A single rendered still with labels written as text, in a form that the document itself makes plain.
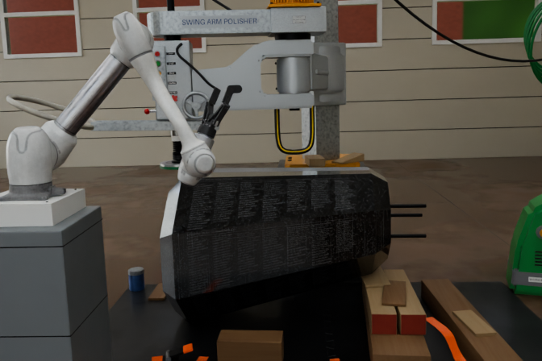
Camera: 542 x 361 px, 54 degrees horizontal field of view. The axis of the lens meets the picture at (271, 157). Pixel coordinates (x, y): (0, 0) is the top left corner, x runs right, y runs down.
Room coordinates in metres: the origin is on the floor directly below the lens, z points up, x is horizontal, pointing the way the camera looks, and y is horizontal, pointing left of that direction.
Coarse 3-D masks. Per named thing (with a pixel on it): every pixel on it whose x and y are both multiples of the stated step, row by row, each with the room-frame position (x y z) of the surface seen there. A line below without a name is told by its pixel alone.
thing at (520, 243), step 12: (528, 204) 3.20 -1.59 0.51; (540, 204) 3.01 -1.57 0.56; (528, 216) 3.03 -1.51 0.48; (540, 216) 2.98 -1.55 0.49; (516, 228) 3.19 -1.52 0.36; (528, 228) 3.03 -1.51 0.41; (540, 228) 2.96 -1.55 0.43; (516, 240) 3.09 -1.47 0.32; (528, 240) 3.00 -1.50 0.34; (540, 240) 2.98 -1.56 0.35; (516, 252) 3.05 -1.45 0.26; (528, 252) 3.00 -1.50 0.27; (540, 252) 2.98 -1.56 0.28; (516, 264) 3.05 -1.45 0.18; (528, 264) 3.00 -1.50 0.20; (540, 264) 2.98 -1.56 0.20; (516, 276) 3.01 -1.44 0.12; (528, 276) 2.99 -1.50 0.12; (540, 276) 2.97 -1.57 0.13; (516, 288) 3.02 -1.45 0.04; (528, 288) 3.00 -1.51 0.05; (540, 288) 2.98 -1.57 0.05
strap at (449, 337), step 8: (432, 320) 2.26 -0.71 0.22; (440, 328) 2.18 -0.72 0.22; (448, 336) 2.13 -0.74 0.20; (448, 344) 2.11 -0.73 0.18; (456, 344) 2.12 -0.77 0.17; (456, 352) 2.10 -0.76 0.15; (200, 360) 2.33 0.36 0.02; (336, 360) 2.29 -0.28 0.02; (456, 360) 2.07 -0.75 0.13; (464, 360) 2.07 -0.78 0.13
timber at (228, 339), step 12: (228, 336) 2.33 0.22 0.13; (240, 336) 2.33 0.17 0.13; (252, 336) 2.32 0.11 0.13; (264, 336) 2.32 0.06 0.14; (276, 336) 2.32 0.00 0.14; (228, 348) 2.28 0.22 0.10; (240, 348) 2.27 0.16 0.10; (252, 348) 2.27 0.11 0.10; (264, 348) 2.26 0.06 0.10; (276, 348) 2.26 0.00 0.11; (228, 360) 2.28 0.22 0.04; (240, 360) 2.27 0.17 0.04; (252, 360) 2.27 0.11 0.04; (264, 360) 2.26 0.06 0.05; (276, 360) 2.26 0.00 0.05
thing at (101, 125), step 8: (104, 120) 2.96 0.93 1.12; (112, 120) 2.96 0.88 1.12; (120, 120) 2.97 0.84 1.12; (128, 120) 2.97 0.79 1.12; (136, 120) 2.97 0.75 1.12; (144, 120) 2.98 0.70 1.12; (152, 120) 2.98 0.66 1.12; (192, 120) 3.00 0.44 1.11; (200, 120) 3.00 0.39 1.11; (96, 128) 2.85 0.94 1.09; (104, 128) 2.85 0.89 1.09; (112, 128) 2.85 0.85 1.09; (120, 128) 2.86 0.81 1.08; (128, 128) 2.86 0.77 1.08; (136, 128) 2.86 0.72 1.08; (144, 128) 2.87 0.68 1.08; (152, 128) 2.87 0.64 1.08; (160, 128) 2.87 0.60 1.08; (168, 128) 2.88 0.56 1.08; (192, 128) 2.89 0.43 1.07
